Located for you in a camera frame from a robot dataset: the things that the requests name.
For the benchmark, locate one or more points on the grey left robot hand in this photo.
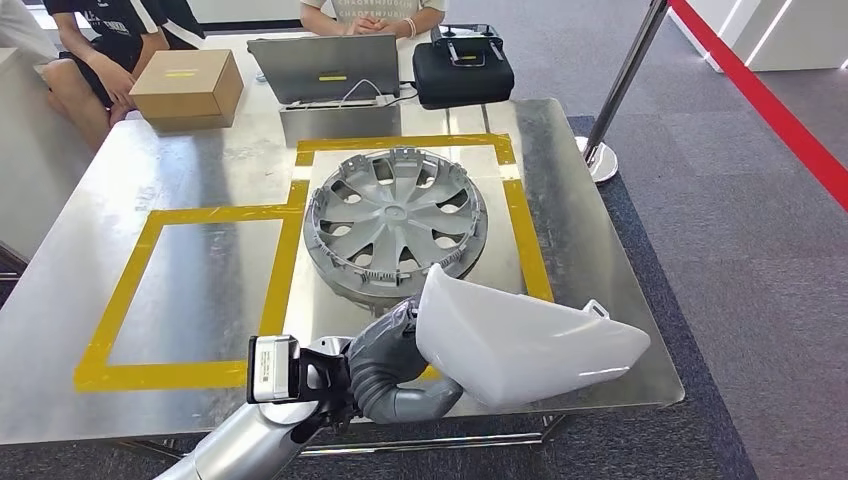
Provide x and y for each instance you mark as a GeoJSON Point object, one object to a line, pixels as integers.
{"type": "Point", "coordinates": [384, 358]}

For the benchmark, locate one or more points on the white plastic shell part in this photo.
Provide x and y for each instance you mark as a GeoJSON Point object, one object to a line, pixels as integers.
{"type": "Point", "coordinates": [530, 351]}

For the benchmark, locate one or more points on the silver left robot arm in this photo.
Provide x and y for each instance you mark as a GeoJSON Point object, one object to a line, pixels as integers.
{"type": "Point", "coordinates": [252, 444]}

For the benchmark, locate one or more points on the yellow tape on workbench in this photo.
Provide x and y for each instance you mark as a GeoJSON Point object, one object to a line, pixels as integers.
{"type": "Point", "coordinates": [166, 374]}

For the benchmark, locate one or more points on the stainless steel workbench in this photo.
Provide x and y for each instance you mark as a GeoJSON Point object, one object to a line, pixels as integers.
{"type": "Point", "coordinates": [596, 265]}

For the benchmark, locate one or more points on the grey plastic wheel cover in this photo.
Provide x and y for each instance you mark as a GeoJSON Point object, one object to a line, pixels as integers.
{"type": "Point", "coordinates": [391, 212]}

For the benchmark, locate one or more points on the black carry case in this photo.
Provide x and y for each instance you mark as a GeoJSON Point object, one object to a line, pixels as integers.
{"type": "Point", "coordinates": [464, 86]}

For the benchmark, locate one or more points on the open grey laptop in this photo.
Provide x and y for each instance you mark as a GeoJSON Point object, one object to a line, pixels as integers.
{"type": "Point", "coordinates": [324, 66]}

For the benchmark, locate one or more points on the black remote controller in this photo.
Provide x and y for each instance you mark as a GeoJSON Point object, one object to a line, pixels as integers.
{"type": "Point", "coordinates": [464, 36]}

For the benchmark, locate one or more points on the closed cardboard box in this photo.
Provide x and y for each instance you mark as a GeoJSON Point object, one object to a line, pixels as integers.
{"type": "Point", "coordinates": [179, 83]}

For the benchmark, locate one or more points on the person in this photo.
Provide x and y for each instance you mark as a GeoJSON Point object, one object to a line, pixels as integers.
{"type": "Point", "coordinates": [371, 10]}
{"type": "Point", "coordinates": [73, 93]}
{"type": "Point", "coordinates": [23, 30]}

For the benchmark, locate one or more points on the white desk with steel legs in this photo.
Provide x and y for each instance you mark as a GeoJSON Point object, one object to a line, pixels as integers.
{"type": "Point", "coordinates": [33, 166]}

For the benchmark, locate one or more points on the red barrier belt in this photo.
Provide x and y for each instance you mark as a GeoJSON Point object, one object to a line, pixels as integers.
{"type": "Point", "coordinates": [762, 93]}

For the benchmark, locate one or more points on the white low counter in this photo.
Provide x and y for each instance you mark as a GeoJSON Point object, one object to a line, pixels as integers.
{"type": "Point", "coordinates": [808, 40]}

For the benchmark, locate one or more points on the silver stanchion post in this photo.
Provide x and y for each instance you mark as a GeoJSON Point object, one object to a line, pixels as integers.
{"type": "Point", "coordinates": [626, 73]}

